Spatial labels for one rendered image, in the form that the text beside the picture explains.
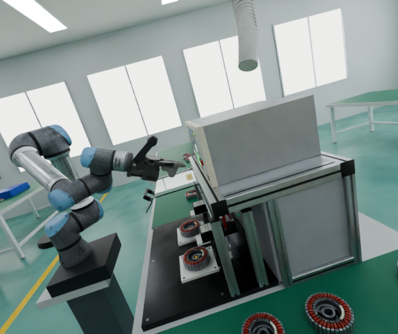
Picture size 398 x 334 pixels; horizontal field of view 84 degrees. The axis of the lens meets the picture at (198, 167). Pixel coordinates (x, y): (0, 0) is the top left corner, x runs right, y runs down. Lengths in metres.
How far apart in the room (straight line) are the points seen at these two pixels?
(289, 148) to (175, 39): 5.12
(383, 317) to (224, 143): 0.62
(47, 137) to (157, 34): 4.81
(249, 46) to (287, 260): 1.65
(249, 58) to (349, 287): 1.61
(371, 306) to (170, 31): 5.57
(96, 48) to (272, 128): 5.34
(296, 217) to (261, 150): 0.23
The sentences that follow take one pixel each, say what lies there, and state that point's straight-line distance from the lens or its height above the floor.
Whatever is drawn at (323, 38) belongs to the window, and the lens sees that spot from 6.91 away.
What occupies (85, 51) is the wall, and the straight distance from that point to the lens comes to 5.90.
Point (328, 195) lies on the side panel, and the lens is 0.79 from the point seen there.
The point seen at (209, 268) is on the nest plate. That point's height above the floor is 0.78.
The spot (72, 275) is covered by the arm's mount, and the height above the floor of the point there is 0.82.
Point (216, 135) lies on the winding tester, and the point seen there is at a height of 1.28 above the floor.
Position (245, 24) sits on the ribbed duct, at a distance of 2.15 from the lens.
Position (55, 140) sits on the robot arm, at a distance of 1.18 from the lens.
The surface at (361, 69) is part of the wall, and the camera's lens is 7.50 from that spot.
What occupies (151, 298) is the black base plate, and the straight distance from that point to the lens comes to 0.96.
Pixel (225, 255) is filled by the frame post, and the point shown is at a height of 0.92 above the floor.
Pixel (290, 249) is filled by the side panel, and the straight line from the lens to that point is 0.81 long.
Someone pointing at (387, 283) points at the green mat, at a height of 0.75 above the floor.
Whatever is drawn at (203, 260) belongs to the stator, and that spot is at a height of 0.82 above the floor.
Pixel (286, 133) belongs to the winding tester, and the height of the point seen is 1.22.
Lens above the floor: 1.38
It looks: 15 degrees down
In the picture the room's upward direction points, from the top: 16 degrees counter-clockwise
